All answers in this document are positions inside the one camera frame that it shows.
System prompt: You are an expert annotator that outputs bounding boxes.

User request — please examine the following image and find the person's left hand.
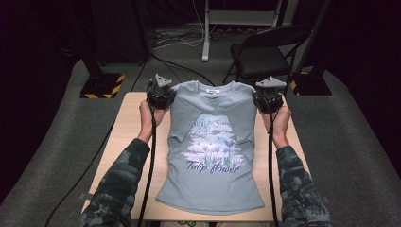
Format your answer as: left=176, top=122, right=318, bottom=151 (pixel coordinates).
left=137, top=100, right=168, bottom=145

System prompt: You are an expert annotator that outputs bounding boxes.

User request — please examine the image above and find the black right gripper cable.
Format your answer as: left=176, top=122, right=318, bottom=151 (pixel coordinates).
left=268, top=113, right=281, bottom=227

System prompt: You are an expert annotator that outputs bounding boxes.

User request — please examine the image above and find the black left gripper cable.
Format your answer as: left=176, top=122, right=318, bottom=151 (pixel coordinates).
left=136, top=107, right=158, bottom=227

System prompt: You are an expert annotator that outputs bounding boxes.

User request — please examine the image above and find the curved black floor cable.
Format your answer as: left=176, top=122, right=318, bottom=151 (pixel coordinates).
left=150, top=54, right=220, bottom=93

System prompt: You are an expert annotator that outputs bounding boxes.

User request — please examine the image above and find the tangle of floor cables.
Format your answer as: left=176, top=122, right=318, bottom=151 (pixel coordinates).
left=152, top=26, right=221, bottom=51

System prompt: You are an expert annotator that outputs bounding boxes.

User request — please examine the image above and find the blue printed t-shirt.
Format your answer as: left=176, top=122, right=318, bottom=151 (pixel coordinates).
left=155, top=79, right=266, bottom=216

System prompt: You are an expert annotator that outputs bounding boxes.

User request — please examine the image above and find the black folding chair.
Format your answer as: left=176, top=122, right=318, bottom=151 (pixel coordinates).
left=221, top=25, right=311, bottom=96

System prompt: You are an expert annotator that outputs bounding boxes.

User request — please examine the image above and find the white metal stand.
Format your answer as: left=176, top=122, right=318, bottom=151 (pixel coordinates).
left=201, top=0, right=301, bottom=62

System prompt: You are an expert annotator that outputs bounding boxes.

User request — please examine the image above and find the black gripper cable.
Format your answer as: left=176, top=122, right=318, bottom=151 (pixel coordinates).
left=136, top=107, right=158, bottom=227
left=268, top=113, right=281, bottom=227

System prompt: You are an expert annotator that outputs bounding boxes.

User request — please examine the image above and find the short black floor cable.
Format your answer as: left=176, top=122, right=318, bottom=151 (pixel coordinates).
left=131, top=60, right=149, bottom=93

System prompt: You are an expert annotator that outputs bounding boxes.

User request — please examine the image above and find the person's right hand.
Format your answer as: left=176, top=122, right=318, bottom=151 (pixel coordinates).
left=260, top=105, right=292, bottom=149

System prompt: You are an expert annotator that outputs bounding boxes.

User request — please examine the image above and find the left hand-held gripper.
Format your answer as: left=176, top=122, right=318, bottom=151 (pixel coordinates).
left=146, top=73, right=177, bottom=111

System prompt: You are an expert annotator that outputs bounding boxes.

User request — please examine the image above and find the long black floor cable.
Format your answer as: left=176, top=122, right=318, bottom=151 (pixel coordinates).
left=44, top=123, right=115, bottom=227

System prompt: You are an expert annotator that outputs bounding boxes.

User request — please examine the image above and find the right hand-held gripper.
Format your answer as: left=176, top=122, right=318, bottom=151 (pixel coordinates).
left=252, top=76, right=288, bottom=114

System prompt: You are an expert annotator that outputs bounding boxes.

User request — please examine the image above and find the black stand with striped base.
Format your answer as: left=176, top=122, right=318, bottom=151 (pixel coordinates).
left=289, top=0, right=334, bottom=96
left=78, top=46, right=126, bottom=99

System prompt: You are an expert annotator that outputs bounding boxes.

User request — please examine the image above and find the black upright post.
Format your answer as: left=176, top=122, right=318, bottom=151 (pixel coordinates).
left=131, top=0, right=153, bottom=62

